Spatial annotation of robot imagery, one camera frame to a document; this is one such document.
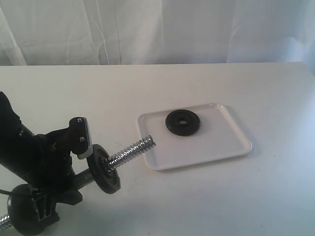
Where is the black weight plate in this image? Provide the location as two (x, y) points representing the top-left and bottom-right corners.
(165, 109), (200, 137)
(87, 144), (121, 194)

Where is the white plastic tray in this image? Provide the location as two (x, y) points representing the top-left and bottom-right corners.
(136, 103), (252, 171)

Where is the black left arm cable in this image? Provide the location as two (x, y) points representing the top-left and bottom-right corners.
(0, 188), (18, 197)

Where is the chrome dumbbell bar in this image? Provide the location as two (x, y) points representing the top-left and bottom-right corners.
(0, 136), (155, 229)

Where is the black plate beside nut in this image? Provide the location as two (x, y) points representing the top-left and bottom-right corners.
(7, 184), (44, 236)

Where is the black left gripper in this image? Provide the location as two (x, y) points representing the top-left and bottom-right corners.
(31, 130), (83, 224)

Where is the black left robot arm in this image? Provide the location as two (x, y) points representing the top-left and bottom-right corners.
(0, 92), (83, 220)

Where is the white curtain backdrop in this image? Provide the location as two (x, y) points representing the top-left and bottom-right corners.
(0, 0), (315, 66)

